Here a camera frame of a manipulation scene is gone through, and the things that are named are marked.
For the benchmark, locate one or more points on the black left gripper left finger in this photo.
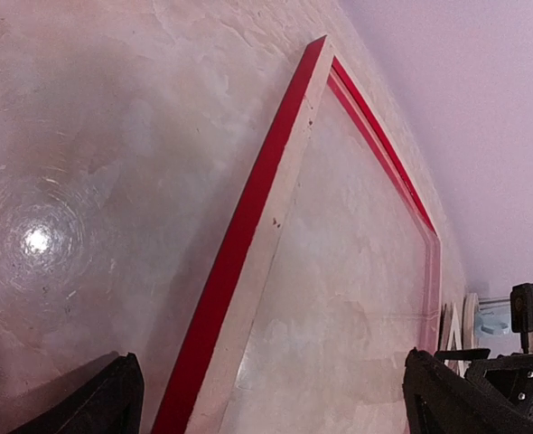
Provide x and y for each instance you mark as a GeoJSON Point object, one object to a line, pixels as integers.
{"type": "Point", "coordinates": [109, 402]}

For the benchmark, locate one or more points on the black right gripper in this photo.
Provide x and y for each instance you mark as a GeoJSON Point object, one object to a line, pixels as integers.
{"type": "Point", "coordinates": [508, 379]}

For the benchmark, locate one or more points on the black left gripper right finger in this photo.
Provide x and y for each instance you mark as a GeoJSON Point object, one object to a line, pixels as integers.
{"type": "Point", "coordinates": [438, 400]}

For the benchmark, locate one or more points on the red wooden picture frame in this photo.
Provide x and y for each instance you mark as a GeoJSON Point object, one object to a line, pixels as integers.
{"type": "Point", "coordinates": [195, 397]}

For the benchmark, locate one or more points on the white mat board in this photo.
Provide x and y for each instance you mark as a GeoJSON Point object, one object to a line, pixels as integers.
{"type": "Point", "coordinates": [451, 337]}

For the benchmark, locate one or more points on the light blue ceramic mug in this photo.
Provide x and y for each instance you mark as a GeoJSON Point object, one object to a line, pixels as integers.
{"type": "Point", "coordinates": [492, 323]}

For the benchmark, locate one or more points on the round swirl pattern plate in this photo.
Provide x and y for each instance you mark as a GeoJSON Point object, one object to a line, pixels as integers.
{"type": "Point", "coordinates": [499, 345]}

